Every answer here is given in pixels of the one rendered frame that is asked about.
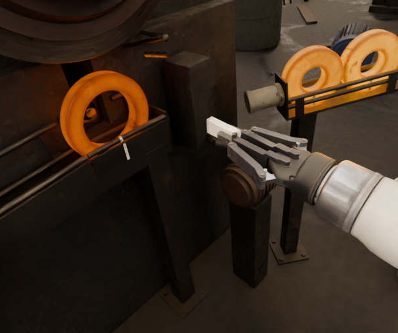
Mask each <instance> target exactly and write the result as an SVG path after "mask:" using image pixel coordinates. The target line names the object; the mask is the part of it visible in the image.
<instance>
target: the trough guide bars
mask: <svg viewBox="0 0 398 333"><path fill-rule="evenodd" d="M375 64H376V62H375V63H371V64H367V65H363V66H361V67H360V70H361V71H363V70H365V69H370V68H372V67H373V66H374V65H375ZM386 76H389V77H388V78H386V79H382V80H379V81H375V82H372V83H368V84H365V85H360V86H357V87H352V88H350V89H345V90H342V91H338V92H334V93H331V94H326V95H323V96H318V97H316V98H311V99H309V100H304V99H305V98H308V97H311V96H315V95H318V94H323V93H327V92H330V91H335V90H337V89H342V88H345V87H349V86H352V85H357V84H360V83H364V82H367V81H371V80H374V79H379V78H382V77H386ZM319 78H320V77H319ZM319 78H316V79H312V80H308V81H304V82H301V84H302V86H303V87H304V86H306V85H311V84H313V83H316V82H317V81H318V80H319ZM397 80H398V68H397V69H393V70H390V71H386V72H383V73H378V74H375V75H371V76H368V77H363V78H361V79H356V80H353V81H349V82H346V83H341V82H340V83H341V84H338V85H334V86H331V87H327V88H324V89H319V90H316V91H312V92H307V93H305V94H300V95H297V96H293V97H290V98H288V104H289V105H288V110H289V109H292V108H296V119H298V118H302V117H304V105H307V104H312V103H314V102H319V101H322V100H327V99H330V98H334V97H337V96H341V95H344V94H348V93H353V92H356V91H361V90H363V89H368V88H370V87H375V86H378V85H382V84H386V83H387V87H386V92H387V93H386V94H391V93H394V92H395V87H396V83H397ZM293 101H295V103H293V104H290V103H291V102H293Z"/></svg>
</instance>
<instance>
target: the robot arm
mask: <svg viewBox="0 0 398 333"><path fill-rule="evenodd" d="M207 133H209V134H211V135H213V136H214V137H216V138H217V139H218V141H220V142H222V143H224V144H226V145H227V156H228V157H229V158H230V159H231V160H232V161H233V162H234V163H235V164H236V165H238V166H239V167H240V168H241V169H242V170H243V171H245V172H246V173H247V174H248V175H249V176H250V177H251V178H252V179H253V180H254V181H255V184H256V185H257V188H258V189H261V190H262V189H264V188H265V184H272V183H275V184H276V185H278V186H283V187H286V188H288V189H289V190H290V192H291V193H292V194H293V195H294V196H295V197H297V198H299V199H300V200H302V201H304V202H305V203H307V204H309V205H314V206H315V208H314V210H315V213H316V214H317V215H318V216H320V217H322V218H323V219H326V220H327V221H329V222H331V223H332V224H334V225H336V226H337V227H339V228H341V229H342V230H343V231H345V232H347V233H350V234H351V235H352V236H354V237H356V238H357V239H358V240H359V241H360V242H361V243H363V244H364V246H365V247H366V248H367V249H368V250H369V251H371V252H373V253H374V254H375V255H376V256H378V257H379V258H381V259H382V260H384V261H386V262H387V263H388V264H391V265H392V266H394V267H395V268H397V269H398V178H396V179H395V180H392V179H390V178H387V177H385V176H382V175H381V174H380V173H377V172H373V171H371V170H369V169H366V168H364V167H362V166H360V165H357V164H356V163H353V162H351V161H347V160H345V161H342V162H341V163H339V164H338V161H336V160H334V159H332V158H330V157H328V156H326V155H324V154H321V153H319V152H314V153H310V152H309V151H307V149H306V147H307V142H308V140H307V139H304V138H296V137H290V136H287V135H283V134H280V133H276V132H273V131H269V130H267V129H262V128H258V127H255V126H253V127H251V129H250V130H247V129H240V128H237V127H235V126H233V125H229V124H227V123H225V122H223V121H220V120H218V119H216V118H214V117H210V118H208V119H207ZM257 134H259V135H257Z"/></svg>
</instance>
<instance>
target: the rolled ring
mask: <svg viewBox="0 0 398 333"><path fill-rule="evenodd" d="M105 91H119V92H120V93H122V94H123V95H124V97H125V99H126V100H127V103H128V108H129V116H128V122H127V124H126V127H125V128H124V130H123V131H122V133H121V134H120V135H119V136H121V135H123V134H125V133H127V132H129V131H131V130H133V129H134V128H136V127H138V126H140V125H142V124H144V123H146V122H148V117H149V108H148V103H147V99H146V96H145V94H144V92H143V90H142V89H141V87H140V86H139V85H138V84H137V83H136V82H135V81H134V80H133V79H131V78H129V77H127V76H125V75H123V74H120V73H117V72H114V71H95V72H93V73H90V74H88V75H86V76H84V77H82V78H81V79H80V80H78V81H77V82H76V83H75V84H74V85H73V86H72V87H71V88H70V89H69V91H68V92H67V94H66V96H65V98H64V100H63V103H62V106H61V111H60V126H61V131H62V133H63V136H64V138H65V140H66V141H67V143H68V144H69V146H70V147H71V148H72V149H74V150H75V151H76V152H78V153H79V154H80V155H81V156H83V155H84V156H86V154H87V153H88V152H90V151H92V150H94V149H96V148H98V147H100V146H102V145H104V144H105V143H94V142H92V141H90V140H89V138H88V137H87V136H86V133H85V130H84V127H83V119H84V115H85V111H86V109H87V107H88V105H89V104H90V102H91V101H92V100H93V99H94V98H95V97H96V96H98V95H99V94H100V93H103V92H105ZM119 136H118V137H119ZM116 138H117V137H116ZM107 143H108V142H107ZM96 156H97V155H96ZM96 156H95V157H96ZM86 158H87V159H88V157H87V156H86ZM91 159H92V158H91ZM91 159H89V160H91Z"/></svg>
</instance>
